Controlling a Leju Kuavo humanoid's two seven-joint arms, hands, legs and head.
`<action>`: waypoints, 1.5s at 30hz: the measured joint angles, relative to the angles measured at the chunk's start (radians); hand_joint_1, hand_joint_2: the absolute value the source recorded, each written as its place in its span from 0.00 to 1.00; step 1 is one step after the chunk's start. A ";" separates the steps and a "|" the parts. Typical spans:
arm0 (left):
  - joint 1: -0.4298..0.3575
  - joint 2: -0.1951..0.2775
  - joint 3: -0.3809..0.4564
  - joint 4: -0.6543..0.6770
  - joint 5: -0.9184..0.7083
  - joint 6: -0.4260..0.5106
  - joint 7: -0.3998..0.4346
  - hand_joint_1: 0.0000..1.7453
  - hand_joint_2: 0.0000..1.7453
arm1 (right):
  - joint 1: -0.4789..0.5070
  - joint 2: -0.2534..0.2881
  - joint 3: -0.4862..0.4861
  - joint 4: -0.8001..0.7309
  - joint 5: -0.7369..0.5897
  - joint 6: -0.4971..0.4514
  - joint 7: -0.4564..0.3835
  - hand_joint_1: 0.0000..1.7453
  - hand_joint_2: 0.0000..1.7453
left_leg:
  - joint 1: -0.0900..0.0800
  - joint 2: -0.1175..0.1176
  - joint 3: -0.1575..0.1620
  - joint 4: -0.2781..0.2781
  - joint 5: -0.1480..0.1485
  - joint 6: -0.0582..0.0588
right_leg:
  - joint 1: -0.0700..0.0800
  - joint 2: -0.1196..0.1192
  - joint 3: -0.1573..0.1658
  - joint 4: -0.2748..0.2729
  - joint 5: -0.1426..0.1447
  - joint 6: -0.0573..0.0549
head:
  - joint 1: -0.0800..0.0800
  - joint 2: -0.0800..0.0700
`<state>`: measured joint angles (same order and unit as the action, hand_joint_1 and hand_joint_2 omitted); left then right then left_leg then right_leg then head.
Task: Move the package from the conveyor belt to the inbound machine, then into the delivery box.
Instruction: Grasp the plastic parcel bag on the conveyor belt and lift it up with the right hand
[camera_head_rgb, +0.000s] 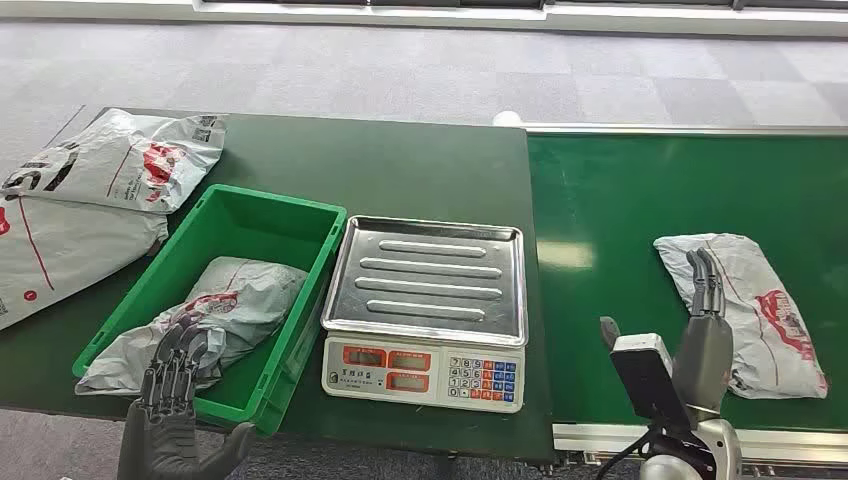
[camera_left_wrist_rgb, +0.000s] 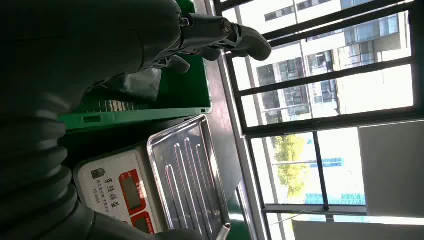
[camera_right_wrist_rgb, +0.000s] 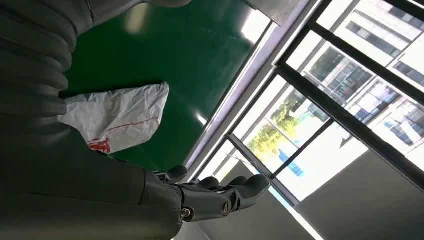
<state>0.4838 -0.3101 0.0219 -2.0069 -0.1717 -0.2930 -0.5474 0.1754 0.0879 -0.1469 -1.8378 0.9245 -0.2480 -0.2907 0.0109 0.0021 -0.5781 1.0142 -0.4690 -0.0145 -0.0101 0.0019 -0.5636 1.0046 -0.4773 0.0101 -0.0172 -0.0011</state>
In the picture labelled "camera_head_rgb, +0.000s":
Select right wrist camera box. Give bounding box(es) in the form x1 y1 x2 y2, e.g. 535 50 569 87
609 333 694 432

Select electronic scale with steel tray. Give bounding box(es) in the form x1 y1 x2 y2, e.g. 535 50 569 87
320 215 529 415

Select dark green table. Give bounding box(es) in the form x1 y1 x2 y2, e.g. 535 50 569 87
0 105 556 463

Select green plastic bin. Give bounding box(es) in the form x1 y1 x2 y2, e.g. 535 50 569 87
71 183 348 437

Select green conveyor belt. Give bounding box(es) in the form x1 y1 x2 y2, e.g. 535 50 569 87
526 132 848 432

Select grey mailer package red logo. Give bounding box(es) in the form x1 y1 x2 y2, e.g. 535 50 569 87
653 232 829 401

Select crumpled grey mailer package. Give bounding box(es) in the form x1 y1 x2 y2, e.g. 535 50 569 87
74 256 310 397

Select white window frame ledge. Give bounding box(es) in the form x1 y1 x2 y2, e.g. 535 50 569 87
0 0 848 38

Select large grey mailer package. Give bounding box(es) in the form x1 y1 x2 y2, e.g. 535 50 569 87
0 193 170 333

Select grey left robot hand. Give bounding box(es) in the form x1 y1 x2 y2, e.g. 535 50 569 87
117 316 258 480

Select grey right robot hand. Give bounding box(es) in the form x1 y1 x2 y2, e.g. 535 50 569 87
599 248 735 419

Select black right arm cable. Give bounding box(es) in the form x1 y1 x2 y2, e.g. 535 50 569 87
594 427 664 480

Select grey mailer package QR codes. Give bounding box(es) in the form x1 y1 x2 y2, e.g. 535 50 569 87
1 107 229 215

